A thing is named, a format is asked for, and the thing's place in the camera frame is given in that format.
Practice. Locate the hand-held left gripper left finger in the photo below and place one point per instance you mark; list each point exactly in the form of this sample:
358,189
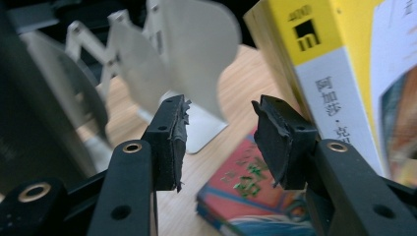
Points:
165,147

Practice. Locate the yellow book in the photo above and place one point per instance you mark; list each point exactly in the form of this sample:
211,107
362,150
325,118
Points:
331,65

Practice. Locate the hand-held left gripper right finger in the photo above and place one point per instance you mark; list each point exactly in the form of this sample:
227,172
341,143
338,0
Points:
282,144

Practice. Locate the black book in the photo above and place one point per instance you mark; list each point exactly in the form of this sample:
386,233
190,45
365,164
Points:
23,124

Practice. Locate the expandable metal bookend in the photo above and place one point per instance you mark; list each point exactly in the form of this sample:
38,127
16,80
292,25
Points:
193,55

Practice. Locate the blue book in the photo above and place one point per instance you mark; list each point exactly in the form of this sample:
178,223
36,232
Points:
209,218

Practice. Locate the red illustrated book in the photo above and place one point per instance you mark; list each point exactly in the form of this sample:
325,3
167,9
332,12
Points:
242,193

